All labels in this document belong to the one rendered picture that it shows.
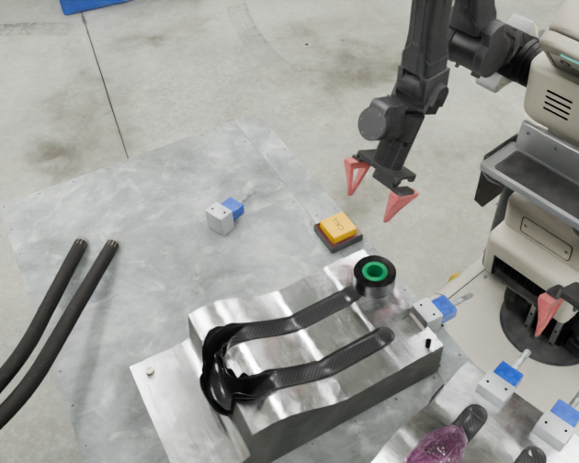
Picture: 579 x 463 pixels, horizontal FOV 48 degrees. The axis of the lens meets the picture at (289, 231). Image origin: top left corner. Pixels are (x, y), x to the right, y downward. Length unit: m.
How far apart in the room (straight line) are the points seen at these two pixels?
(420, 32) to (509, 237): 0.59
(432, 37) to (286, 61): 2.42
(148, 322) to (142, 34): 2.68
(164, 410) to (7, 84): 2.74
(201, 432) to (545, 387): 1.07
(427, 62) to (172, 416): 0.73
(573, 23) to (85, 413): 1.06
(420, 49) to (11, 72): 2.94
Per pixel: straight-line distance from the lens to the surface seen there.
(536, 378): 1.92
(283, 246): 1.42
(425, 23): 1.07
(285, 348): 1.15
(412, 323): 1.23
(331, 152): 2.87
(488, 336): 1.96
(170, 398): 1.17
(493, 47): 1.19
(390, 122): 1.09
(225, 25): 3.82
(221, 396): 1.15
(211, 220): 1.45
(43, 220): 1.61
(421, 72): 1.11
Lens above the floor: 1.87
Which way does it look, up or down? 47 degrees down
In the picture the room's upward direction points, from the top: 3 degrees counter-clockwise
